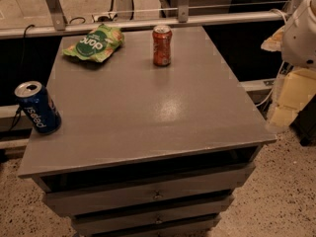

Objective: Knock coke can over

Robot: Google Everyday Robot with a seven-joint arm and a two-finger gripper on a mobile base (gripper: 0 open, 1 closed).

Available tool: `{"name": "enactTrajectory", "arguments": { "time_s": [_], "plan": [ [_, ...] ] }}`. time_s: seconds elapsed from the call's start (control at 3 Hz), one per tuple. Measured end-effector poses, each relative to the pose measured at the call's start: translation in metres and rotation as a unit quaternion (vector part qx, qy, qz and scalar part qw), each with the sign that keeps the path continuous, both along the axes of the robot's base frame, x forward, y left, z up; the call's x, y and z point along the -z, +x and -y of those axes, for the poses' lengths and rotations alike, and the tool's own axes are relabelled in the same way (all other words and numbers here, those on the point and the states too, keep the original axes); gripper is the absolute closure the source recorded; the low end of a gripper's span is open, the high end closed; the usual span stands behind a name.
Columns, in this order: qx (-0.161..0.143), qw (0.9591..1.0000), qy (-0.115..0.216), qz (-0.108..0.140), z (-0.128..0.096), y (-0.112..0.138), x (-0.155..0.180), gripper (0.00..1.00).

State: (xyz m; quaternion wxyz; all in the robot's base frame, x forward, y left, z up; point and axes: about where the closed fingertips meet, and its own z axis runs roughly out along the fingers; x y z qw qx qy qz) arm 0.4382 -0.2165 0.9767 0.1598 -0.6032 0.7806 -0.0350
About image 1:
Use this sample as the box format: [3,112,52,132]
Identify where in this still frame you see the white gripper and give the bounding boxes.
[261,0,316,131]

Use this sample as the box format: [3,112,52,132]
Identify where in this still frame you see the red coke can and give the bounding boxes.
[152,25,172,66]

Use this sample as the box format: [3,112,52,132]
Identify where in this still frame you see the blue pepsi can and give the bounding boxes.
[14,81,61,134]

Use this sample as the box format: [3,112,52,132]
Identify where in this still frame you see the metal railing bar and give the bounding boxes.
[0,9,289,40]

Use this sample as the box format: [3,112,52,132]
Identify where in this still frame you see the top grey drawer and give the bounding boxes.
[44,163,255,216]

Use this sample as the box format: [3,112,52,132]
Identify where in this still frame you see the grey drawer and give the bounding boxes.
[44,163,255,216]
[88,214,221,237]
[72,195,234,235]

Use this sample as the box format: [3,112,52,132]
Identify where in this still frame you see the grey drawer cabinet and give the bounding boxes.
[17,26,277,237]

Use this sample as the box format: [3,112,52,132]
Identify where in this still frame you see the white power strip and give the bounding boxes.
[92,13,118,23]

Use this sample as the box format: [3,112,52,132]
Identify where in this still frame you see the bottom grey drawer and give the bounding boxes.
[88,214,221,237]

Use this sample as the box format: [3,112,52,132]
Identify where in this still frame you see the green chip bag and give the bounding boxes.
[62,24,124,63]

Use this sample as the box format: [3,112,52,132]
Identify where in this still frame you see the middle grey drawer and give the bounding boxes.
[72,195,234,235]

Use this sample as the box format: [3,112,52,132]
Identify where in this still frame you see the white cable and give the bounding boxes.
[255,8,290,109]

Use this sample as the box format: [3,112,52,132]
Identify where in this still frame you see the black cable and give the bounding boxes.
[8,24,36,131]

